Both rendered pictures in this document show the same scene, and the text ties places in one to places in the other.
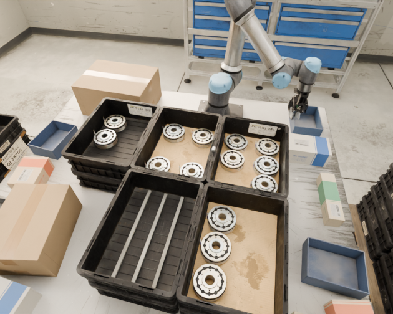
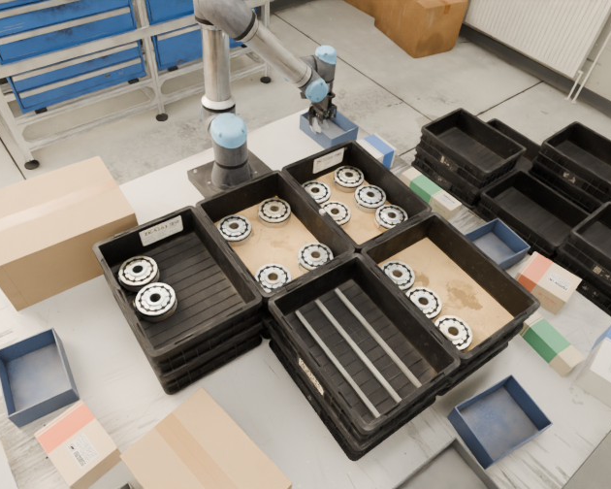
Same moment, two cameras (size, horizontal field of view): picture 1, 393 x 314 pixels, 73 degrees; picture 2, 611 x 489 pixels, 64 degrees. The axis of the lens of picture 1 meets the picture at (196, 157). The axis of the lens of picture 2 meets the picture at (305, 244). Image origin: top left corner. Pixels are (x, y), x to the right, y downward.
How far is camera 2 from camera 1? 79 cm
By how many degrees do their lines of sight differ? 33
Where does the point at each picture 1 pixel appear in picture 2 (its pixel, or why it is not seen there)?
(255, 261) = (456, 288)
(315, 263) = not seen: hidden behind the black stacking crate
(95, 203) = (219, 395)
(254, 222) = (418, 257)
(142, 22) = not seen: outside the picture
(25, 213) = (198, 465)
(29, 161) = (56, 432)
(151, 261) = (387, 370)
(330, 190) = (426, 185)
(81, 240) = (262, 443)
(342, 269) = (493, 246)
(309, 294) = not seen: hidden behind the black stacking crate
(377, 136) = (347, 108)
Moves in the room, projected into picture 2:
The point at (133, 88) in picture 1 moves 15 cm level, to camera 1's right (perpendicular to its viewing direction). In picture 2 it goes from (108, 208) to (150, 183)
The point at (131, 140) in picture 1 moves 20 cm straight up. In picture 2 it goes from (189, 278) to (179, 231)
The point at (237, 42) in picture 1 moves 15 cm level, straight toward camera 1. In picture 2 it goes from (225, 64) to (252, 85)
